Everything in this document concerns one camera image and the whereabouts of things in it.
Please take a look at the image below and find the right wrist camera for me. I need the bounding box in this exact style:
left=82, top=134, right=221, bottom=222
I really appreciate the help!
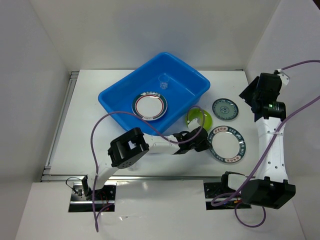
left=273, top=69, right=290, bottom=86

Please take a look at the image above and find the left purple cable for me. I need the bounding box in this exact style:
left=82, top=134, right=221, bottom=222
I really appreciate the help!
left=90, top=111, right=204, bottom=233

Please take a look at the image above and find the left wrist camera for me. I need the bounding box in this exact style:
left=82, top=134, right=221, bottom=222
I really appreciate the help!
left=187, top=118, right=201, bottom=131

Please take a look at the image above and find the clear plastic cup on table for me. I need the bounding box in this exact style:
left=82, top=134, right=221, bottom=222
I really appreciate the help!
left=128, top=163, right=139, bottom=172

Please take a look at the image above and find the lime green plate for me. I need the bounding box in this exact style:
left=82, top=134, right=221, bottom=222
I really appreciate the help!
left=185, top=107, right=213, bottom=132

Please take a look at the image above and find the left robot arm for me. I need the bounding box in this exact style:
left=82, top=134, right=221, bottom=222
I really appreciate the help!
left=81, top=126, right=211, bottom=200

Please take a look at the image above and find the purple cable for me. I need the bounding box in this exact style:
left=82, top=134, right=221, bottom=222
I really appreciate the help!
left=90, top=111, right=204, bottom=233
left=211, top=59, right=320, bottom=228

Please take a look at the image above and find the aluminium left rail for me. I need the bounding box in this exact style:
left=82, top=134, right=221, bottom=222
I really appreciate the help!
left=42, top=71, right=80, bottom=175

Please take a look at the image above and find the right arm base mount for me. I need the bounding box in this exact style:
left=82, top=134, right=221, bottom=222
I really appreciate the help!
left=203, top=181, right=252, bottom=211

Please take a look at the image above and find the aluminium rail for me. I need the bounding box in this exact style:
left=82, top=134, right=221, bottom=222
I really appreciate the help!
left=41, top=174, right=221, bottom=182
left=42, top=71, right=80, bottom=175

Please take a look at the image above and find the white plate green red rim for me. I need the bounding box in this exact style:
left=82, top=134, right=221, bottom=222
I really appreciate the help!
left=131, top=91, right=168, bottom=121

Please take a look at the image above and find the clear plastic cup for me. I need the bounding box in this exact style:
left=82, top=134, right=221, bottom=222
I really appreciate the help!
left=128, top=163, right=139, bottom=172
left=158, top=73, right=170, bottom=90

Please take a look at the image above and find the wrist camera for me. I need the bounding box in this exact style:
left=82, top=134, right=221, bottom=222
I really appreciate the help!
left=273, top=69, right=290, bottom=86
left=187, top=118, right=201, bottom=131

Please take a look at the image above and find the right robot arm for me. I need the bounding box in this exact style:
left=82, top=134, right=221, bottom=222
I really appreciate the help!
left=219, top=70, right=296, bottom=209

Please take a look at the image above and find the aluminium front rail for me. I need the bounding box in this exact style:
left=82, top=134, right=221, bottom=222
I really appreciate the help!
left=41, top=174, right=221, bottom=182

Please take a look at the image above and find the white plate dark teal rim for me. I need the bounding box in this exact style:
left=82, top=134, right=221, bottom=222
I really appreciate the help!
left=208, top=125, right=247, bottom=164

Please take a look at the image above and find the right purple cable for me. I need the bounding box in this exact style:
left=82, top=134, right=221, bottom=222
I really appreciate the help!
left=211, top=59, right=320, bottom=228

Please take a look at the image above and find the blue floral pattern plate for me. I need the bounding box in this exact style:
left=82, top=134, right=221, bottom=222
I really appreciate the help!
left=212, top=98, right=239, bottom=121

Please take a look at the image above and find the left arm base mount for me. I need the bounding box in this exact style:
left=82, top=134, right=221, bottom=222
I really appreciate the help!
left=68, top=180, right=118, bottom=213

